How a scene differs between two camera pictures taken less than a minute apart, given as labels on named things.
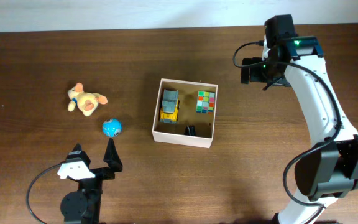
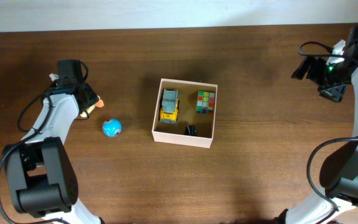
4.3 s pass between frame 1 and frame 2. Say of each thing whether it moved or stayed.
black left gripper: moved
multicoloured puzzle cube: stayed
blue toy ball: stayed
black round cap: stayed
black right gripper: moved
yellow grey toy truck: stayed
